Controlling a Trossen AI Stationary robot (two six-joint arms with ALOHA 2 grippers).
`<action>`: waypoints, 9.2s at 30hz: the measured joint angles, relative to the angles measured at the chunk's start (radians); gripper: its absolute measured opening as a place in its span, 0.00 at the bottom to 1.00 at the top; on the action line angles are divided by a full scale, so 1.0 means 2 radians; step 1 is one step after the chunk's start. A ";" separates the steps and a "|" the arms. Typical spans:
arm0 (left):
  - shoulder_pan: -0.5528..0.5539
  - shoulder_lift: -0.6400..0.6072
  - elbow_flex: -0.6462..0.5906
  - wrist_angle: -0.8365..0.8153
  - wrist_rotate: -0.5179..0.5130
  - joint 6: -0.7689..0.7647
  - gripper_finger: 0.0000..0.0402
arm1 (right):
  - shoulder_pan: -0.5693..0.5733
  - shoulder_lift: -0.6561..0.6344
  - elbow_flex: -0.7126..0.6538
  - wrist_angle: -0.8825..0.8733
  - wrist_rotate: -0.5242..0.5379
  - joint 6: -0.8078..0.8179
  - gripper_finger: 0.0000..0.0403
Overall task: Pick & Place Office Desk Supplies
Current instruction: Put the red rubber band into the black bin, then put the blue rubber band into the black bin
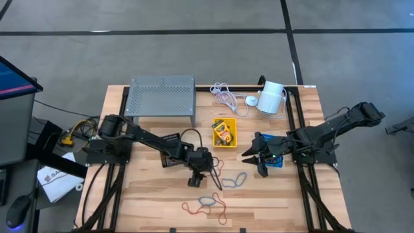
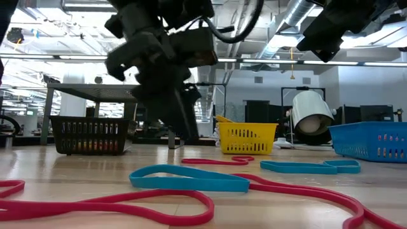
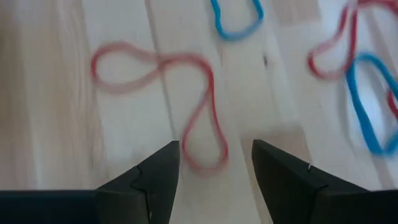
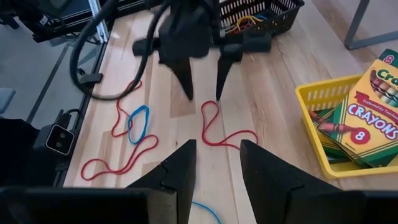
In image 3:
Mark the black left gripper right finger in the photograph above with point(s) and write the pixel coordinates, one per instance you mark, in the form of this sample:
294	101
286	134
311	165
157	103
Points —
286	186

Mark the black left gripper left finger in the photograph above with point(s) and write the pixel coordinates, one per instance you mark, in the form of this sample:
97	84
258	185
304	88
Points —
149	186

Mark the blue rubber band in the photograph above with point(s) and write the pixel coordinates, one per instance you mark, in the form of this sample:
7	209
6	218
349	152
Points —
236	35
357	102

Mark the long red rubber band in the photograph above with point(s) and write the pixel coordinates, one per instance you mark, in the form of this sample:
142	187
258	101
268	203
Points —
352	40

